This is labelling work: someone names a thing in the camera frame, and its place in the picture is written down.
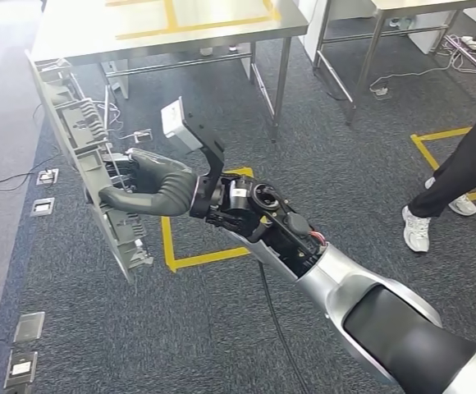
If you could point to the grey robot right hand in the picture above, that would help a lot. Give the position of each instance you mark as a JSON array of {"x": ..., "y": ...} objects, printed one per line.
[{"x": 164, "y": 187}]

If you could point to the silver plastic hubcap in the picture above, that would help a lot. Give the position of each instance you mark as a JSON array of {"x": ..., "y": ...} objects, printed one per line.
[{"x": 78, "y": 125}]

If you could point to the silver black robot right arm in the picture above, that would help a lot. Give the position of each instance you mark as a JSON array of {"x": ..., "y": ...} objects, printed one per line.
[{"x": 406, "y": 332}]

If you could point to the steel workbench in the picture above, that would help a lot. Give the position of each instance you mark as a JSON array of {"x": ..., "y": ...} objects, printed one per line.
[{"x": 98, "y": 27}]

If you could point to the white cabinet panel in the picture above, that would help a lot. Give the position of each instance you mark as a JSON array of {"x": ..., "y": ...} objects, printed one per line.
[{"x": 307, "y": 27}]

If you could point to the steel table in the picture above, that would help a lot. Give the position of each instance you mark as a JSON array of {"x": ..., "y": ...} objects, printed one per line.
[{"x": 427, "y": 3}]

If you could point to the person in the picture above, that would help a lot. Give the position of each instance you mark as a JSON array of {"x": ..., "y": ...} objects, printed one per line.
[{"x": 467, "y": 163}]

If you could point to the white power strip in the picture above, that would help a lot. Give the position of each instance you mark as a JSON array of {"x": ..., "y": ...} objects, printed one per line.
[{"x": 472, "y": 42}]

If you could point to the wrist camera with black bracket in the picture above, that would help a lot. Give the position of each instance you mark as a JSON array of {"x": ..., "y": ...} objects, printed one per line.
[{"x": 176, "y": 122}]

